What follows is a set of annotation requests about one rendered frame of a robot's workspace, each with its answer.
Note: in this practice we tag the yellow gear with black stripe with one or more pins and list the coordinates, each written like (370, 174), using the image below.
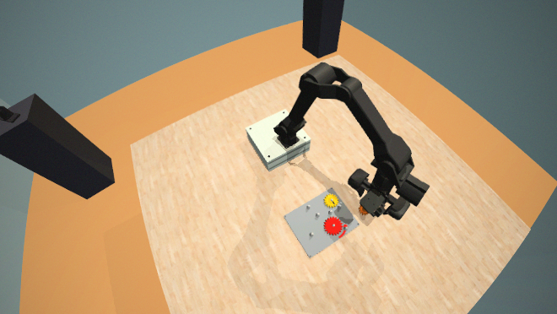
(333, 203)

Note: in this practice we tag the orange gear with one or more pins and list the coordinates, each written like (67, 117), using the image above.
(363, 211)

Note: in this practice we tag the red gear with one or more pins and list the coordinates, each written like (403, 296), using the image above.
(329, 225)

